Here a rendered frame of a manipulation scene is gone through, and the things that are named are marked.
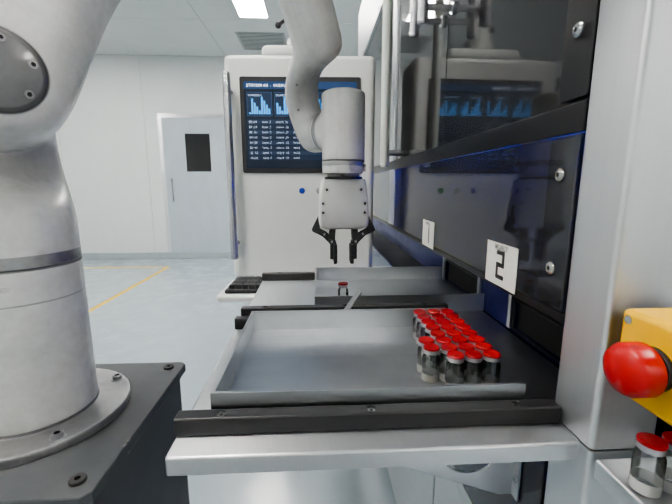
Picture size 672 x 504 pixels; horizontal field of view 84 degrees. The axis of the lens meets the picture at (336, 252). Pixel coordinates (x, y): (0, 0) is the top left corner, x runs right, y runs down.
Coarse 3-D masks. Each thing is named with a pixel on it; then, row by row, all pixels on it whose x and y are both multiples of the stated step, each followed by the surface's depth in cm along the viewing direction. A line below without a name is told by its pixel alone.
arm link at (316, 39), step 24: (288, 0) 60; (312, 0) 60; (288, 24) 63; (312, 24) 61; (336, 24) 63; (312, 48) 63; (336, 48) 64; (288, 72) 69; (312, 72) 68; (288, 96) 72; (312, 96) 75; (312, 120) 74; (312, 144) 76
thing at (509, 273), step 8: (488, 240) 55; (488, 248) 55; (496, 248) 53; (504, 248) 51; (512, 248) 49; (488, 256) 55; (496, 256) 53; (512, 256) 49; (488, 264) 55; (504, 264) 51; (512, 264) 49; (488, 272) 55; (504, 272) 51; (512, 272) 49; (496, 280) 53; (504, 280) 51; (512, 280) 49; (504, 288) 51; (512, 288) 49
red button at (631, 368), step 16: (608, 352) 29; (624, 352) 27; (640, 352) 26; (656, 352) 26; (608, 368) 28; (624, 368) 27; (640, 368) 26; (656, 368) 26; (624, 384) 27; (640, 384) 26; (656, 384) 26
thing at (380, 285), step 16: (320, 272) 98; (336, 272) 99; (352, 272) 99; (368, 272) 99; (384, 272) 99; (400, 272) 100; (416, 272) 100; (432, 272) 100; (320, 288) 91; (336, 288) 91; (352, 288) 91; (368, 288) 91; (384, 288) 91; (400, 288) 91; (416, 288) 91; (432, 288) 91; (448, 288) 91; (320, 304) 73; (448, 304) 75; (464, 304) 75; (480, 304) 75
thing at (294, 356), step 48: (240, 336) 54; (288, 336) 62; (336, 336) 62; (384, 336) 62; (240, 384) 47; (288, 384) 47; (336, 384) 47; (384, 384) 47; (432, 384) 47; (480, 384) 41
